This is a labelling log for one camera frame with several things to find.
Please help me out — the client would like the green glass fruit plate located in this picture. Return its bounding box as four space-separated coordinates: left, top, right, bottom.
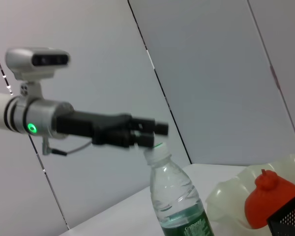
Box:
206 154 295 236

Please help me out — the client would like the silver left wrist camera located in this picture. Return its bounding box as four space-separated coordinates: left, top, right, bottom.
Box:
5 47 71 103

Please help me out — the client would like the clear water bottle green label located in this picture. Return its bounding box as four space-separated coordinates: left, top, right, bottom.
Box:
144 142 214 236

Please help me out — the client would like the black mesh pen holder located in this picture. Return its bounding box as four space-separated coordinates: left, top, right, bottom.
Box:
267 189 295 236

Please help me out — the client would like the red-orange plush orange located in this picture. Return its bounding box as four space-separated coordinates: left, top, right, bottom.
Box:
244 169 295 230

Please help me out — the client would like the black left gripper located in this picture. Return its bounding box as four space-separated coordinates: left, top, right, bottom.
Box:
55 110 170 149

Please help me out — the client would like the left gripper cable with plugs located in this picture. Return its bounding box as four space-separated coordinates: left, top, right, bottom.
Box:
41 136 93 157

